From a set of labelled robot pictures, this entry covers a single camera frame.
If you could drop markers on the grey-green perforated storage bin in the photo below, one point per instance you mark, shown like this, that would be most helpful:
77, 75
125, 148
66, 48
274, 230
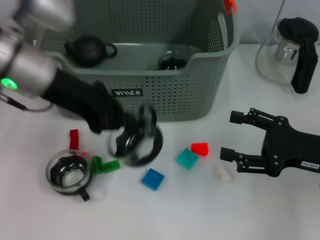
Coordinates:
175, 100

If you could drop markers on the small orange-red block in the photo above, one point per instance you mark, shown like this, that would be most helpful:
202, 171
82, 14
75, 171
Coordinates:
85, 153

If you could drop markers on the black clay teapot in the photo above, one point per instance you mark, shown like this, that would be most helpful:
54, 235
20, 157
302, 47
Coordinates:
87, 50

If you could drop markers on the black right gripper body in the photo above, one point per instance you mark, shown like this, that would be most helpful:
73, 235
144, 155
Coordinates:
292, 150

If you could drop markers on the green plastic block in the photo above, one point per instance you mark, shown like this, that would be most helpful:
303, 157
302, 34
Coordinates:
97, 163
112, 166

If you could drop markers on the teal square block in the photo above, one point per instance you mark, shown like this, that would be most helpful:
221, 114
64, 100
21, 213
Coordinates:
187, 158

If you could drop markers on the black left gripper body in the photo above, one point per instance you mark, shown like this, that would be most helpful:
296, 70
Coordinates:
87, 102

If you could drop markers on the dark red long block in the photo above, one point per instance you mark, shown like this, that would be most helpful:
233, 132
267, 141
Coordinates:
74, 140

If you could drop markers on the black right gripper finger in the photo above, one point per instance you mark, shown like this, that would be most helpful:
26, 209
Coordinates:
247, 162
255, 117

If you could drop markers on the orange-red flat block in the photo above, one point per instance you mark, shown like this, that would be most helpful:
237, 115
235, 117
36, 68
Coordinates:
200, 148

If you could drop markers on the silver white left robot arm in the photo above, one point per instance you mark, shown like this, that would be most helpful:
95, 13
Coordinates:
27, 72

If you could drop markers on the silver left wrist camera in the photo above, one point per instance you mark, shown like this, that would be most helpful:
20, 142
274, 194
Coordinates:
50, 12

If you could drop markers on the blue square block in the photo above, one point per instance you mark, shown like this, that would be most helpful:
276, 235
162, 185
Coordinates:
152, 179

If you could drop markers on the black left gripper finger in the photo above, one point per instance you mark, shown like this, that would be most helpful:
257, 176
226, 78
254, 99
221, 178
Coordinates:
150, 120
123, 140

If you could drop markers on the glass teacup black sleeve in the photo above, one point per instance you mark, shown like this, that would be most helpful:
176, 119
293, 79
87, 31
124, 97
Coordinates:
147, 155
67, 175
172, 62

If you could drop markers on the white plastic block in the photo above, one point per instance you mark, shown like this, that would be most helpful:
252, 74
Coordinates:
222, 175

